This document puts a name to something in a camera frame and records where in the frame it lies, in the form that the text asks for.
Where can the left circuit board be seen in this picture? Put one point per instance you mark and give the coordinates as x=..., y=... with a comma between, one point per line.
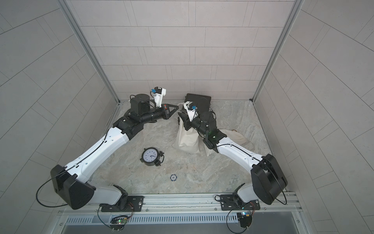
x=119, y=222

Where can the right corner aluminium profile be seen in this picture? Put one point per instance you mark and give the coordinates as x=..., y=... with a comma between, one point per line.
x=281, y=40

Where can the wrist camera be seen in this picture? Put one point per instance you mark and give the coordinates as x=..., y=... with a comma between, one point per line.
x=191, y=110
x=158, y=93

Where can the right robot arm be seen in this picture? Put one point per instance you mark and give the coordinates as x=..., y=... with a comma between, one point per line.
x=267, y=178

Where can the blue poker chip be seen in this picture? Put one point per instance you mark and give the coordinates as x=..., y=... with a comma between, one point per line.
x=173, y=177

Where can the white cloth soil bag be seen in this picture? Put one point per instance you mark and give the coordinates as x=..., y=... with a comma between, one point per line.
x=186, y=141

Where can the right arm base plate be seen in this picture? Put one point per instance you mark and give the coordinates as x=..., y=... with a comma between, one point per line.
x=233, y=201

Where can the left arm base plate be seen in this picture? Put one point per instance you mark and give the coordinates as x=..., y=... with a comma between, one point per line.
x=126, y=203

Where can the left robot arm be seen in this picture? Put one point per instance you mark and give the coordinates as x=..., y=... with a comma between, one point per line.
x=70, y=182

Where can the aluminium mounting rail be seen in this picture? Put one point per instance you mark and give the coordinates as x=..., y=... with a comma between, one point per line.
x=208, y=203

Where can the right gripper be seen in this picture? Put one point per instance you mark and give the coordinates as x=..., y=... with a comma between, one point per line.
x=187, y=123

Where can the left corner aluminium profile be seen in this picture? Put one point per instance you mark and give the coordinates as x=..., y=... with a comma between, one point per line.
x=87, y=48

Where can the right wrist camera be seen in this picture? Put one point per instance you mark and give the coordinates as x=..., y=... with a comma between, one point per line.
x=191, y=110

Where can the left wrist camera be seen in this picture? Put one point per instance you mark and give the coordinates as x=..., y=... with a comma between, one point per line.
x=158, y=93

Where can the black ribbed briefcase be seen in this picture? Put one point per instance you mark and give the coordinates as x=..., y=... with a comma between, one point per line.
x=201, y=102

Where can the circuit board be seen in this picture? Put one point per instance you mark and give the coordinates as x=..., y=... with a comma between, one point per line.
x=119, y=222
x=244, y=219

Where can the right circuit board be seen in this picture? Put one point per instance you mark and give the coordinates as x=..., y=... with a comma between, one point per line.
x=244, y=219

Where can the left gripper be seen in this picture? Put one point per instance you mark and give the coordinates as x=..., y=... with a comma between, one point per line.
x=165, y=111

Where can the ventilation grille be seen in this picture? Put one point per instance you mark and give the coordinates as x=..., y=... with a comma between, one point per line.
x=138, y=219

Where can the corner aluminium profile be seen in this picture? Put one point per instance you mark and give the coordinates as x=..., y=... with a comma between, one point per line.
x=281, y=40
x=87, y=48

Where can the black alarm clock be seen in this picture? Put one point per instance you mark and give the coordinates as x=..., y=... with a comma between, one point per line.
x=152, y=157

